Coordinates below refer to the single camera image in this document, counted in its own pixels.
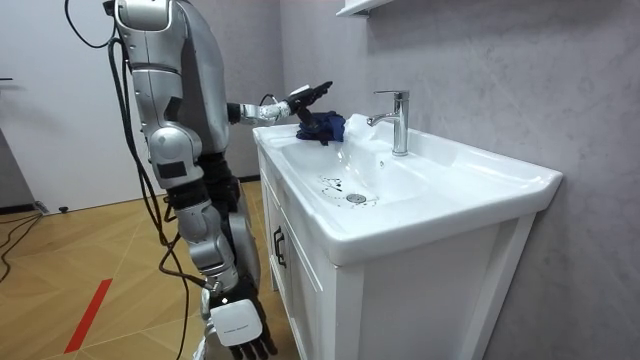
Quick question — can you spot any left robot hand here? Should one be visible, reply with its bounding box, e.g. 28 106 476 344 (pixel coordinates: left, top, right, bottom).
284 80 334 132

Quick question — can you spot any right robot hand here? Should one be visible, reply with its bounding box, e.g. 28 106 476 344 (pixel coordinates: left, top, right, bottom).
206 283 279 360

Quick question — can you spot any dark blue cloth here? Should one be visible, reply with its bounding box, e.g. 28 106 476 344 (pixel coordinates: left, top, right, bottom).
295 110 348 148

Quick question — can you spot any chrome faucet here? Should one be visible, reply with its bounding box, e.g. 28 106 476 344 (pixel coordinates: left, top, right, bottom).
365 89 411 158

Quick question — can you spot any robot body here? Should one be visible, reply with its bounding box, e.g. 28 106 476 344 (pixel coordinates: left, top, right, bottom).
102 0 242 214

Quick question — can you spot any red floor tape strip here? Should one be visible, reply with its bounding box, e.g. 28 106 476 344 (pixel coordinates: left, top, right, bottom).
63 277 114 355

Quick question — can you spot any white sink vanity cabinet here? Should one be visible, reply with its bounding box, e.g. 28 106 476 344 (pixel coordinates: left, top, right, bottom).
251 113 565 360

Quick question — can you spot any white wall shelf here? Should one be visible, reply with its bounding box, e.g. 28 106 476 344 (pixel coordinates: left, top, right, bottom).
335 0 397 19

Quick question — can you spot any black hanging cable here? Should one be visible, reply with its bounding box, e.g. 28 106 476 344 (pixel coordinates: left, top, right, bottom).
106 37 209 360

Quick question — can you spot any cable bundle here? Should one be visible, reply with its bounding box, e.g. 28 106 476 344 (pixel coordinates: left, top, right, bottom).
63 0 118 50

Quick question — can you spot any black floor cable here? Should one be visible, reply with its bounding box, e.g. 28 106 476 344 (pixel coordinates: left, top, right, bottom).
0 211 45 284

